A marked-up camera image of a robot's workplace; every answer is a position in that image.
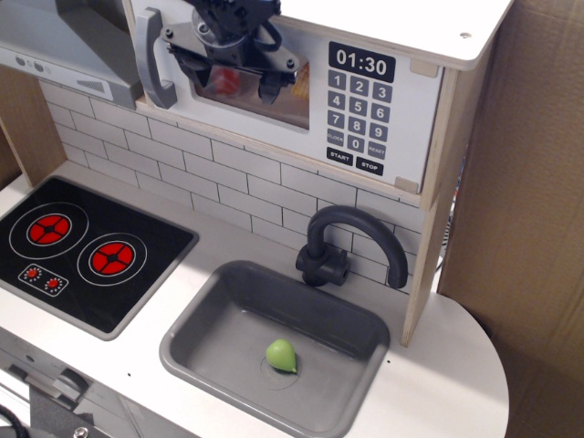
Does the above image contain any wooden microwave cabinet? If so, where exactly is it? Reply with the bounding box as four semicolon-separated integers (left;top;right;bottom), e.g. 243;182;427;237
137;1;510;345

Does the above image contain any dark grey toy faucet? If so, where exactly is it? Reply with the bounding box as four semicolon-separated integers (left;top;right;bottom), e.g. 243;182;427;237
295;204;409;290

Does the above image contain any grey oven knob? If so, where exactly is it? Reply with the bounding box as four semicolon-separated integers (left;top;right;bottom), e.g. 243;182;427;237
51;368;90;404

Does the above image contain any brown cardboard panel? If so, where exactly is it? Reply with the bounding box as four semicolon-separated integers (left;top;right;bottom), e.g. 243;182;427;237
436;0;584;366

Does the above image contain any grey toy sink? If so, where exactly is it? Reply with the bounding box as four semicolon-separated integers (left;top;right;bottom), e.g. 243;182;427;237
160;261;390;437

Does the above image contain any white toy microwave door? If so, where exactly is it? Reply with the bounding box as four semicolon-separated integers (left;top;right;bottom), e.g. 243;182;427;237
131;1;443;193

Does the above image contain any grey range hood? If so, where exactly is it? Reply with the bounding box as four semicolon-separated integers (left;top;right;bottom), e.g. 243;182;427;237
1;1;143;110

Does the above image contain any green toy pear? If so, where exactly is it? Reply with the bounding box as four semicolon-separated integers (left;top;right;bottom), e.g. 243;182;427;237
266;339;297;373

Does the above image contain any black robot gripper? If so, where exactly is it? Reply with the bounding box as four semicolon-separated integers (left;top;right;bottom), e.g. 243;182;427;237
161;13;301;104

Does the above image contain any grey microwave door handle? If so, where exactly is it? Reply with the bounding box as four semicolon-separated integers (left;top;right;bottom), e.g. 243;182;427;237
134;7;177;110

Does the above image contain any black cable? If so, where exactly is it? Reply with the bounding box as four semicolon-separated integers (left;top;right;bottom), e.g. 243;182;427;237
0;401;28;438

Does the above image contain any black toy stovetop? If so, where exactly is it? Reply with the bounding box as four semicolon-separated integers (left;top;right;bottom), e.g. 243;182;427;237
1;177;199;340

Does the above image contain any yellow toy corn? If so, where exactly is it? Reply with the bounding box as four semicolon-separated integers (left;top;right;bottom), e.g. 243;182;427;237
291;63;310;104

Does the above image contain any orange salmon sushi toy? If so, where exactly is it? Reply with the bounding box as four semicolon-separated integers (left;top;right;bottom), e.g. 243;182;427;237
211;67;241;97

